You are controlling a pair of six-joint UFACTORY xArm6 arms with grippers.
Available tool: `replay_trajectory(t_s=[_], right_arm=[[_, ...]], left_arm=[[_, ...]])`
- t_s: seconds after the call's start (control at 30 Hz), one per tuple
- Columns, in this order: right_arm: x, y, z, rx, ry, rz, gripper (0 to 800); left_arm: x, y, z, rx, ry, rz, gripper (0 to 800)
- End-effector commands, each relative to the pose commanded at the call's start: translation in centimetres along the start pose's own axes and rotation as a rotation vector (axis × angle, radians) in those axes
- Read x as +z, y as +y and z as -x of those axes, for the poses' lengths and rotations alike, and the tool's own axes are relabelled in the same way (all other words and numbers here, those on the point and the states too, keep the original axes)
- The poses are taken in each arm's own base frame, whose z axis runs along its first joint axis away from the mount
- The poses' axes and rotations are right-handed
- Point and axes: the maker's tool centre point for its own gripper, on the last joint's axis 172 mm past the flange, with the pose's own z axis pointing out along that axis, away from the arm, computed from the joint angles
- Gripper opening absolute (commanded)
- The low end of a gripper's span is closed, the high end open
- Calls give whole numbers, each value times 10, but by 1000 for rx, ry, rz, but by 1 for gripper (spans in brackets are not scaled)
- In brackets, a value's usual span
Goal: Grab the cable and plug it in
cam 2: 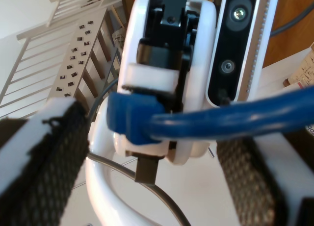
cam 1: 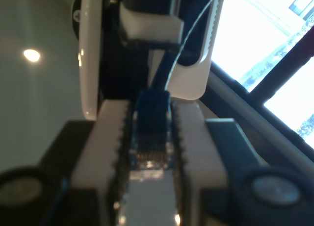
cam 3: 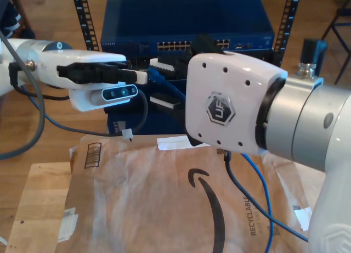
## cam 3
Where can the brown packing paper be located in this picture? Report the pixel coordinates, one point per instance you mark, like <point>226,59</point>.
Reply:
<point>137,203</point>

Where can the dark sneaker white sole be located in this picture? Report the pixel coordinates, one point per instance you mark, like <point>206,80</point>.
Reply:
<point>12,19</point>

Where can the dark metal chair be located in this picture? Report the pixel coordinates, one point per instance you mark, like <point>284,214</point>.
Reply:
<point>330,25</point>

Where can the dark shoe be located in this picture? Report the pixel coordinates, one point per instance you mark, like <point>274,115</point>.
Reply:
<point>27,33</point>

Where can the blue network switch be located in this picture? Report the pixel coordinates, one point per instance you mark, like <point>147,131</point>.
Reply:
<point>186,17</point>

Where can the black rack server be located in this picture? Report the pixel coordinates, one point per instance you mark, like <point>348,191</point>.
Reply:
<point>140,61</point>

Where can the black rack frame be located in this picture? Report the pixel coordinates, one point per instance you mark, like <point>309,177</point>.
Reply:
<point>278,56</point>

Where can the dark blue box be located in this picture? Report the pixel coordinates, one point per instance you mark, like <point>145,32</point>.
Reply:
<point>153,125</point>

